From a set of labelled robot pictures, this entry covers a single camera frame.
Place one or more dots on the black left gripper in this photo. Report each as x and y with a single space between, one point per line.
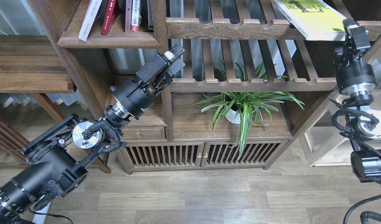
153 75

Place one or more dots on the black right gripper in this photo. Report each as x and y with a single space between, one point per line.
356 43

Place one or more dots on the yellow green paperback book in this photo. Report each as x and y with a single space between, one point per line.
315 19

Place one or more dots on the red paperback book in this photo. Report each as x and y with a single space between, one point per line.
113 11

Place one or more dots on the white paperback book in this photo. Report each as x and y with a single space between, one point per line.
90 16

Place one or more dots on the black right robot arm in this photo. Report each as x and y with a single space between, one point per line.
354 118

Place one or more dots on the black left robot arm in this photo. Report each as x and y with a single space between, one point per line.
59 157

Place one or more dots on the red white upright book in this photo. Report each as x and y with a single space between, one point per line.
136 15

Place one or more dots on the dark green upright book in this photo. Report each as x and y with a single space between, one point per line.
150 16

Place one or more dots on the dark maroon upright book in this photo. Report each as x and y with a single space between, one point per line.
128 15

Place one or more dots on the dark wooden bookshelf cabinet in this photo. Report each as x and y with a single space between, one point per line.
200 52

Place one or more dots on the white plant pot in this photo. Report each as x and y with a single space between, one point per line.
231 114

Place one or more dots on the green spider plant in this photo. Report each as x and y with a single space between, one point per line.
247 106

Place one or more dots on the dark slatted wooden rack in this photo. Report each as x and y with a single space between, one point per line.
11 142

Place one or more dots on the white metal leg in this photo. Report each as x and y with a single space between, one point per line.
40 218

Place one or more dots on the light wooden shelf frame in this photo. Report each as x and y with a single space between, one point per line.
322 144

